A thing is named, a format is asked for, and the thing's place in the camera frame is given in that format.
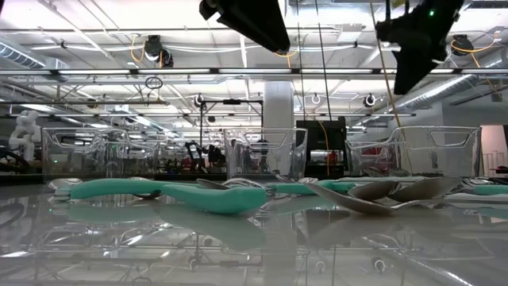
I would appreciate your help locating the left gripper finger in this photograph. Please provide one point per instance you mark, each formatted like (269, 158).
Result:
(254, 20)

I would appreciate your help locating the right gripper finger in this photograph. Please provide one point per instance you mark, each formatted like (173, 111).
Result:
(409, 71)

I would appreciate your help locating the black background robot arm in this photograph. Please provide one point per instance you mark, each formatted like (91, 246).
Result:
(198, 153)

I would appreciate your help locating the white building column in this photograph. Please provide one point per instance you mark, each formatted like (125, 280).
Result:
(278, 103)

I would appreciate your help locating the clear plastic bin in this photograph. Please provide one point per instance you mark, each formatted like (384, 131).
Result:
(71, 151)
(278, 159)
(456, 159)

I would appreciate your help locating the black equipment rack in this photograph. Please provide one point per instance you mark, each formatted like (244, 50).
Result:
(313, 139)

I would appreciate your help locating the long ceiling light strip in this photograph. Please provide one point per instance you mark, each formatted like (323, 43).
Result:
(99, 72)

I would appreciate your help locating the white humanoid robot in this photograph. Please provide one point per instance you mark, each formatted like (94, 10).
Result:
(25, 127)

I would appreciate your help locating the silver ventilation duct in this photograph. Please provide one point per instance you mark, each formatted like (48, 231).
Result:
(20, 55)
(456, 85)

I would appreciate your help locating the black metal camera rig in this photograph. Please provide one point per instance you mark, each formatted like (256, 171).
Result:
(232, 102)

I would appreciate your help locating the black table frame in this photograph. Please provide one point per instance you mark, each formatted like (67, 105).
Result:
(190, 177)

